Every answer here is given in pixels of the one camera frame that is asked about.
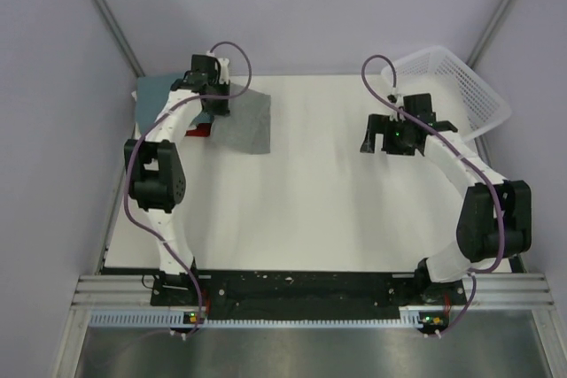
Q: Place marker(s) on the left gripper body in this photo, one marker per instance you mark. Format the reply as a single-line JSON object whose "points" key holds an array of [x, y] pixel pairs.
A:
{"points": [[216, 107]]}

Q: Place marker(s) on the grey t-shirt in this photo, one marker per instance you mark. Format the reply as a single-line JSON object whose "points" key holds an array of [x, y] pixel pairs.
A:
{"points": [[247, 128]]}

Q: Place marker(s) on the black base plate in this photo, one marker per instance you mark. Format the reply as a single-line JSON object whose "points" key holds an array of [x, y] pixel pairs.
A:
{"points": [[285, 295]]}

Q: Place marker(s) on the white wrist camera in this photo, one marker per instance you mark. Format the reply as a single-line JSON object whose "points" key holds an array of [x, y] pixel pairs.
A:
{"points": [[396, 102], [222, 68]]}

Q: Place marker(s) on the corner aluminium post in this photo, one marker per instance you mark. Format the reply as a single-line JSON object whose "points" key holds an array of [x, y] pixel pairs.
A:
{"points": [[113, 27], [489, 32]]}

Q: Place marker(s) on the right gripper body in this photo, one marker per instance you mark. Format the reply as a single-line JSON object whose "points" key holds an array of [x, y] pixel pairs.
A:
{"points": [[396, 141]]}

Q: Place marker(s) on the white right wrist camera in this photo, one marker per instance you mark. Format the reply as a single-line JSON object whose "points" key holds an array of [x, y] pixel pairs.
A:
{"points": [[396, 102]]}

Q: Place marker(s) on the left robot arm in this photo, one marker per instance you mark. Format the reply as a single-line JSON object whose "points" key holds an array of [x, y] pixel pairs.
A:
{"points": [[156, 178]]}

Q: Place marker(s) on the left corner aluminium post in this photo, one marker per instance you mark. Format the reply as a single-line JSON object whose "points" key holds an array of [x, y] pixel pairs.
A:
{"points": [[113, 27]]}

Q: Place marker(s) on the folded blue t-shirt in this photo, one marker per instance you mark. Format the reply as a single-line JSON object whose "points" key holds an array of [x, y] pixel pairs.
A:
{"points": [[151, 96]]}

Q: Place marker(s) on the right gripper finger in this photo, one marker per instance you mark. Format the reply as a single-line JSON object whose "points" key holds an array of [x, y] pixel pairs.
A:
{"points": [[377, 124], [369, 142]]}

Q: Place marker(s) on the white plastic basket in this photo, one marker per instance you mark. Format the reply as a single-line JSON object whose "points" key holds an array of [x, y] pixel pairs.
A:
{"points": [[485, 109]]}

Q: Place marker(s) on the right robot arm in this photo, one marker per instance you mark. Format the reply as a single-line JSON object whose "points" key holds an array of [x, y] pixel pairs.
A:
{"points": [[495, 221]]}

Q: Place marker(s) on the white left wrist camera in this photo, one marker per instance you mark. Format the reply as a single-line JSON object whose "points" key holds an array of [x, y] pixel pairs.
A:
{"points": [[222, 68]]}

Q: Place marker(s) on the folded red t-shirt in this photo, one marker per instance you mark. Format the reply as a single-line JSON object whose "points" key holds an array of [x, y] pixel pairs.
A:
{"points": [[201, 130]]}

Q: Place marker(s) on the right corner aluminium post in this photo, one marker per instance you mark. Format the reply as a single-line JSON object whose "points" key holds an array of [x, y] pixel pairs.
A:
{"points": [[489, 32]]}

